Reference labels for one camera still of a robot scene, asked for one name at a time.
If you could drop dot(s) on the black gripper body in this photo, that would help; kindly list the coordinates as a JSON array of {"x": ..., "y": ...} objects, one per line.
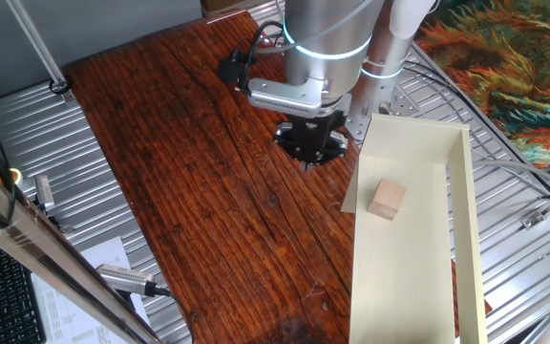
[{"x": 320, "y": 136}]

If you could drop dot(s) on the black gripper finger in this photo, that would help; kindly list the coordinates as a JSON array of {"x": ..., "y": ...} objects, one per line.
[
  {"x": 285, "y": 141},
  {"x": 338, "y": 147}
]

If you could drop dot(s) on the small wooden cube block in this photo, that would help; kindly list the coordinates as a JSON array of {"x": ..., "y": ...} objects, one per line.
[{"x": 386, "y": 200}]

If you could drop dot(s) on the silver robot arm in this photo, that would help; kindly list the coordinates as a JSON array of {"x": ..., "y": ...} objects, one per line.
[{"x": 327, "y": 28}]

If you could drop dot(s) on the cream wooden shelf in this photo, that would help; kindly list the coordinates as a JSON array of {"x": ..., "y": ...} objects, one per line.
[{"x": 413, "y": 267}]

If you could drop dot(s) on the brown wood-grain board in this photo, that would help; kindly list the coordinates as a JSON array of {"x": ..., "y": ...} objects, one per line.
[{"x": 208, "y": 191}]

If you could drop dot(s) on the colourful painted cloth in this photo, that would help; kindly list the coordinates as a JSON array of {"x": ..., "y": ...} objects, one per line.
[{"x": 509, "y": 71}]

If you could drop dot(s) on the printed paper sheet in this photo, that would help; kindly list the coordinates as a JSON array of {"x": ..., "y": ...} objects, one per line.
[{"x": 65, "y": 315}]

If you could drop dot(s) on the black keyboard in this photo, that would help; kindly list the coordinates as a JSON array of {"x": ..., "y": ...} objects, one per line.
[{"x": 3, "y": 296}]

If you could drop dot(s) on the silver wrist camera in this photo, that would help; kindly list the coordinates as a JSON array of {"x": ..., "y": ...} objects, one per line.
[{"x": 284, "y": 98}]

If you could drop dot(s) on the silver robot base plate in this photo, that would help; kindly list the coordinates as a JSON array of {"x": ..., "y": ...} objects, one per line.
[{"x": 406, "y": 107}]

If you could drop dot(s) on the silver ribbed exterior camera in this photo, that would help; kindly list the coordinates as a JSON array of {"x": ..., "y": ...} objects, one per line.
[{"x": 122, "y": 278}]

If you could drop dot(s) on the small silver bracket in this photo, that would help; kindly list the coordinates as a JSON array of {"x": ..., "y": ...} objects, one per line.
[{"x": 44, "y": 191}]

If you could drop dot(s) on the metal frame beam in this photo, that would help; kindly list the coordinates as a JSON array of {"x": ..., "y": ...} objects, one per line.
[{"x": 41, "y": 243}]

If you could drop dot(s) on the aluminium frame pole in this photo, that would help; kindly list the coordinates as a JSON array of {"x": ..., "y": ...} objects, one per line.
[{"x": 36, "y": 45}]

